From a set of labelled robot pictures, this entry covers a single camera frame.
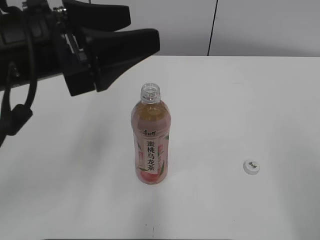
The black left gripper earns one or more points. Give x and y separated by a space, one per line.
92 54

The peach oolong tea bottle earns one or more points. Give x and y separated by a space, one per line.
151 122

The white bottle cap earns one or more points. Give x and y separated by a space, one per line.
251 167

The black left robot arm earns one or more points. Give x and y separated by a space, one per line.
13 47

